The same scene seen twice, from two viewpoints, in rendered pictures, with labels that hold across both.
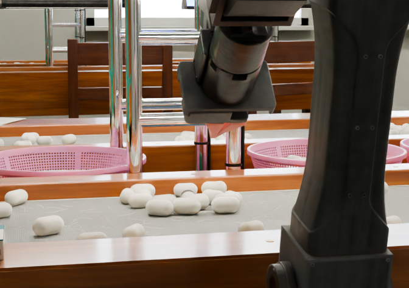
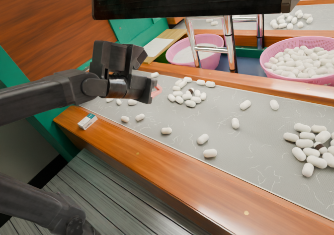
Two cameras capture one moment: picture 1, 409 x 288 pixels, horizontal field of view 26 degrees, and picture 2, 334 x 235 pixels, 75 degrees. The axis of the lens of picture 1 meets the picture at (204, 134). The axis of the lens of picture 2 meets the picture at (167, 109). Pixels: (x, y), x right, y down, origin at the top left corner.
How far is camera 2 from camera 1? 97 cm
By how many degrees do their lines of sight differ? 65
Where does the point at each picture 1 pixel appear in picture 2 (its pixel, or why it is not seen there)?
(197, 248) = (117, 147)
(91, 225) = not seen: hidden behind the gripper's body
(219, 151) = (270, 39)
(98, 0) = not seen: outside the picture
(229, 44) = not seen: hidden behind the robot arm
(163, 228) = (159, 111)
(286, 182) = (241, 87)
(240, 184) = (222, 83)
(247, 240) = (134, 148)
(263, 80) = (147, 89)
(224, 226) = (174, 118)
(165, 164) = (247, 42)
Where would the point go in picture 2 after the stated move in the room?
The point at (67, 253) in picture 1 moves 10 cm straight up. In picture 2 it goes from (96, 133) to (80, 112)
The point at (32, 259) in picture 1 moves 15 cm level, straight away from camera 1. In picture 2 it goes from (88, 133) to (119, 106)
